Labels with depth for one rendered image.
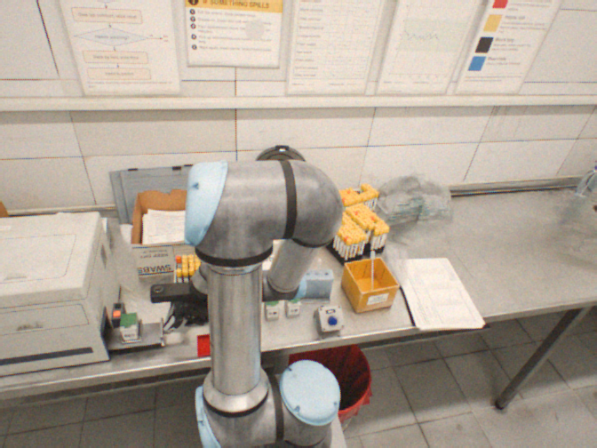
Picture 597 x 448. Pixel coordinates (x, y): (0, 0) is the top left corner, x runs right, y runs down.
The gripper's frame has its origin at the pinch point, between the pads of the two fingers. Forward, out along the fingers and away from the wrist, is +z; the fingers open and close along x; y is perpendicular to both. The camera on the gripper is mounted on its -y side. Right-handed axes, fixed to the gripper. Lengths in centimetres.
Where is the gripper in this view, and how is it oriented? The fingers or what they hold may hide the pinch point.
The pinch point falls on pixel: (163, 329)
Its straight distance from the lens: 119.5
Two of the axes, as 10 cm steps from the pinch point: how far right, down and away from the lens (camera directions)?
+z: -5.6, 7.1, 4.3
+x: -2.3, -6.3, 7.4
